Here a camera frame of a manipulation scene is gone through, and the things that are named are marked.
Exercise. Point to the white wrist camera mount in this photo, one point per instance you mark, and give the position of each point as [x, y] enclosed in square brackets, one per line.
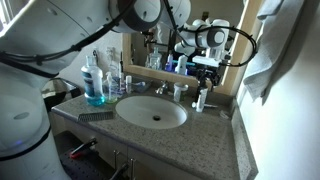
[206, 60]

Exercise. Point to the black comb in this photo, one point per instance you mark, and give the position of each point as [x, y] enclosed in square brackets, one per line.
[96, 116]

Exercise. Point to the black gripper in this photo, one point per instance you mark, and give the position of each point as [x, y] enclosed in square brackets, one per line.
[207, 74]

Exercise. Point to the small white bottle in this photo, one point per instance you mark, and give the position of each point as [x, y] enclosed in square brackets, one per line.
[128, 84]

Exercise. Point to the chrome sink drain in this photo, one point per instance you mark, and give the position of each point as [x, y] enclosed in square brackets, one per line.
[156, 117]

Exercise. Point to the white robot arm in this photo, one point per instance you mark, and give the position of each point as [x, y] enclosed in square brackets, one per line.
[50, 26]

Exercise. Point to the chrome faucet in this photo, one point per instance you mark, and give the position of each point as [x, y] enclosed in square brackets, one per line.
[162, 88]

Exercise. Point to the white squeeze tube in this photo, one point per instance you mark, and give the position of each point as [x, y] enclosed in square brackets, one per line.
[201, 101]

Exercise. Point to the white toothbrush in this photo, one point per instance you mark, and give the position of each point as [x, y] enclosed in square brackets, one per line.
[211, 106]

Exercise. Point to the blue mouthwash bottle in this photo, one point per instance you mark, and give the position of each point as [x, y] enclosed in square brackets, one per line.
[92, 83]

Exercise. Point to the gray hanging towel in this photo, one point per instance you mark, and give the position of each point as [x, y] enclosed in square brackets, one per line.
[273, 43]

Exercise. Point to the wooden vanity cabinet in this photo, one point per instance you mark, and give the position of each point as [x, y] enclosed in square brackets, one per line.
[100, 146]

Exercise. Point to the red black hand tool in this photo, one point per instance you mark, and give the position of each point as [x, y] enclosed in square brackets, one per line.
[83, 148]

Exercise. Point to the white oval sink basin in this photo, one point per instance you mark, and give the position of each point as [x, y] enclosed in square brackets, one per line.
[146, 110]

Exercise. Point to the clear green soap pump bottle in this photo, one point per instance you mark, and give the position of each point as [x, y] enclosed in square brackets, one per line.
[110, 90]

